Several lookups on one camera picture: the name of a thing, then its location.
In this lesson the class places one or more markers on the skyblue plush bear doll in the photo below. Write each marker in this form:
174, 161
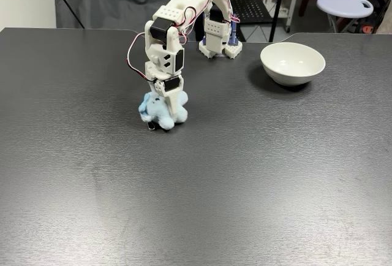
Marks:
156, 109

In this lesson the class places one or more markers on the white ceramic bowl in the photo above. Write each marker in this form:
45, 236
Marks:
291, 63

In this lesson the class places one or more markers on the grey backdrop cloth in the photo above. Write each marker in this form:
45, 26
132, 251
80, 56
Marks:
116, 5

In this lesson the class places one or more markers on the black metal perforated rack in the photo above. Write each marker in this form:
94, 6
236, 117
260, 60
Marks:
255, 8

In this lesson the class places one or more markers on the white round stool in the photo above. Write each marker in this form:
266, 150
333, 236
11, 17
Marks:
343, 4

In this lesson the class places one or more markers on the red black machine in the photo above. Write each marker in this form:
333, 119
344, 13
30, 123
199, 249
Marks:
372, 24

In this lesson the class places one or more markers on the white cart frame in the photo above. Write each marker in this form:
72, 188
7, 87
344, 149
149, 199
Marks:
291, 2

